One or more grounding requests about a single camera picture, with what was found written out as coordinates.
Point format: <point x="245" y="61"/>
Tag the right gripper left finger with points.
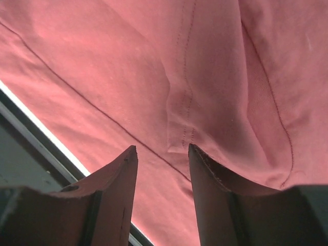
<point x="96" y="210"/>

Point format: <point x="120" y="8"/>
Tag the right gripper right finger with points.
<point x="232" y="210"/>

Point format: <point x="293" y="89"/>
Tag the pink t shirt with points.
<point x="246" y="81"/>

